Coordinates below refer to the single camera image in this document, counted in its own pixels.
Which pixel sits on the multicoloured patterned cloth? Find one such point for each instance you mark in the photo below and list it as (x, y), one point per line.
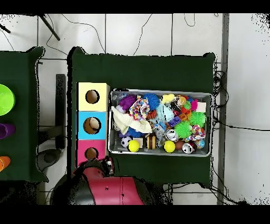
(138, 107)

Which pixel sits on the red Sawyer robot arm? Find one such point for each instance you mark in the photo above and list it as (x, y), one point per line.
(109, 190)

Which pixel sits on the clear mesh bin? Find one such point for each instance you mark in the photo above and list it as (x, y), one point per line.
(115, 145)

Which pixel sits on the wooden box with three holes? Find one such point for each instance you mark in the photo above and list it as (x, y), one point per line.
(99, 105)

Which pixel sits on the small soccer ball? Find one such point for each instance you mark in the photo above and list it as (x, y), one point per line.
(125, 141)

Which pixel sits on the smooth yellow ball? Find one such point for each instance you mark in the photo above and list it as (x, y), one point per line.
(133, 145)

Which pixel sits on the cream waffle cloth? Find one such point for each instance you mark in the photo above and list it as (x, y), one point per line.
(126, 121)

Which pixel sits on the dark grey rounded floor object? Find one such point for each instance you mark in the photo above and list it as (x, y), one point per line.
(49, 157)

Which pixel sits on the yellow tennis-seam ball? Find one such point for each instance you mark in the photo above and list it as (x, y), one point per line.
(169, 146)

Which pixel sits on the purple spiky toy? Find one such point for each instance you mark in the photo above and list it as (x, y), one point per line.
(127, 101)

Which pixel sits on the silver drink can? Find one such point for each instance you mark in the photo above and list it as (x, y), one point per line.
(171, 134)

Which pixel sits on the blue spiky ball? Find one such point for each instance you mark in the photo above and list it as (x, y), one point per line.
(151, 101)

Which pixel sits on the green spiky ball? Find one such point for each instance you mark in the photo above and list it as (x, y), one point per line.
(183, 129)
(197, 118)

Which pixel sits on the dark green tablecloth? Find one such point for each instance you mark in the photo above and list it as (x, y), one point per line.
(147, 71)

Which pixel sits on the orange cup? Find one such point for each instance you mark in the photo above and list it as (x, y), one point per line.
(4, 163)

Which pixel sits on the purple cup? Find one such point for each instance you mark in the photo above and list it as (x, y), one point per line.
(6, 131)

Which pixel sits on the lime green bowl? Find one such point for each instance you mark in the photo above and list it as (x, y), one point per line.
(5, 100)

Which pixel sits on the dark green side-table cloth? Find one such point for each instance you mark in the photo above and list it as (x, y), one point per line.
(21, 69)

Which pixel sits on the long black tripod leg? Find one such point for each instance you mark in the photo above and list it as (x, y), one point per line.
(49, 27)

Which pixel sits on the short black tripod leg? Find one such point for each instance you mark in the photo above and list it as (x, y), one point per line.
(5, 29)

